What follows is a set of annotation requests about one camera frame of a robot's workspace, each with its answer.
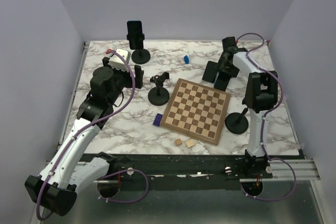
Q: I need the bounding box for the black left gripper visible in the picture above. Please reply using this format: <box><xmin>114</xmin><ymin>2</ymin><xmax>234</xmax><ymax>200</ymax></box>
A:
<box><xmin>102</xmin><ymin>57</ymin><xmax>143</xmax><ymax>104</ymax></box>

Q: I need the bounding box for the blue phone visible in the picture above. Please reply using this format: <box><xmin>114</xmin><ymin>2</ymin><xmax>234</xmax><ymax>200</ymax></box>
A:
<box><xmin>214</xmin><ymin>72</ymin><xmax>230</xmax><ymax>91</ymax></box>

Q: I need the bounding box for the silver black smartphone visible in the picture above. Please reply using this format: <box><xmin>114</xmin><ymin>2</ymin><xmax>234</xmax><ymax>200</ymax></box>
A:
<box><xmin>202</xmin><ymin>61</ymin><xmax>217</xmax><ymax>83</ymax></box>

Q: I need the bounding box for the black back phone stand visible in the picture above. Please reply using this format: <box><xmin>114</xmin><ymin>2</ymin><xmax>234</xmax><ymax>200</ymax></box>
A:
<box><xmin>131</xmin><ymin>45</ymin><xmax>151</xmax><ymax>65</ymax></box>

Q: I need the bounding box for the black phone stand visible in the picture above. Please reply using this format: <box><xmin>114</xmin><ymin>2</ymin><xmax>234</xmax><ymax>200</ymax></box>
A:
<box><xmin>225</xmin><ymin>108</ymin><xmax>249</xmax><ymax>135</ymax></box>
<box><xmin>148</xmin><ymin>72</ymin><xmax>170</xmax><ymax>106</ymax></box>
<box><xmin>131</xmin><ymin>45</ymin><xmax>151</xmax><ymax>65</ymax></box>

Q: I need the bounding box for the black phone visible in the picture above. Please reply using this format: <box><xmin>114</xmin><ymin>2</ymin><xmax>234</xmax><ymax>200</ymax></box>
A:
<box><xmin>127</xmin><ymin>20</ymin><xmax>144</xmax><ymax>50</ymax></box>

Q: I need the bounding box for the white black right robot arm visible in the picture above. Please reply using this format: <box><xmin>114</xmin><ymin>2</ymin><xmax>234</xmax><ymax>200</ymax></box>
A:
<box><xmin>214</xmin><ymin>37</ymin><xmax>278</xmax><ymax>178</ymax></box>

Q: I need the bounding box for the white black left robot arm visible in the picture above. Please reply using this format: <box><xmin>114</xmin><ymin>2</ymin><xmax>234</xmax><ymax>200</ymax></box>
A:
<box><xmin>25</xmin><ymin>54</ymin><xmax>144</xmax><ymax>220</ymax></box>

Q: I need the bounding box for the blue chess piece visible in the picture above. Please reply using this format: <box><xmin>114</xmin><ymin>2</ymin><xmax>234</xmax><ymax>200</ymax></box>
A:
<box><xmin>183</xmin><ymin>55</ymin><xmax>190</xmax><ymax>64</ymax></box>

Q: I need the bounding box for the dark blue rectangular block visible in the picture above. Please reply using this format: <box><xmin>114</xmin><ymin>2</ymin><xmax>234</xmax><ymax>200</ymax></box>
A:
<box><xmin>153</xmin><ymin>113</ymin><xmax>163</xmax><ymax>126</ymax></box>

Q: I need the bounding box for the wooden chessboard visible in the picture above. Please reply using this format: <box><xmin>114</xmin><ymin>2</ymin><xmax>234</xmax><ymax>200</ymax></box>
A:
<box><xmin>160</xmin><ymin>78</ymin><xmax>231</xmax><ymax>146</ymax></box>

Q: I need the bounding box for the brown wooden cube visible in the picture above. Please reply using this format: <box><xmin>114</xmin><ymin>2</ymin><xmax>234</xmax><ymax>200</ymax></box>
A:
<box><xmin>175</xmin><ymin>138</ymin><xmax>182</xmax><ymax>146</ymax></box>

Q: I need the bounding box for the light wooden cube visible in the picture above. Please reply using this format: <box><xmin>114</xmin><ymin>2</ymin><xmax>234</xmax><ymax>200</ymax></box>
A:
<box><xmin>186</xmin><ymin>139</ymin><xmax>195</xmax><ymax>148</ymax></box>

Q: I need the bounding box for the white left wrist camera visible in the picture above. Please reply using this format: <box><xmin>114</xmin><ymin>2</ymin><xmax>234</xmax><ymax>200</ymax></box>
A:
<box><xmin>107</xmin><ymin>49</ymin><xmax>131</xmax><ymax>72</ymax></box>

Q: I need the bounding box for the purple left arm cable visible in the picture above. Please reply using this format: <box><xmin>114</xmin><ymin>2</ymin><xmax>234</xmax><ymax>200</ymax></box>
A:
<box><xmin>35</xmin><ymin>50</ymin><xmax>149</xmax><ymax>221</ymax></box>

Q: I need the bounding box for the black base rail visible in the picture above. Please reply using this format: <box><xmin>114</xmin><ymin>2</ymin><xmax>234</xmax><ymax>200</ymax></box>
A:
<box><xmin>86</xmin><ymin>152</ymin><xmax>274</xmax><ymax>192</ymax></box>

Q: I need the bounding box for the aluminium extrusion rail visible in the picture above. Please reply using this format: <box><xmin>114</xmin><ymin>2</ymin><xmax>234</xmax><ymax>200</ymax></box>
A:
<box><xmin>240</xmin><ymin>158</ymin><xmax>321</xmax><ymax>183</ymax></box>

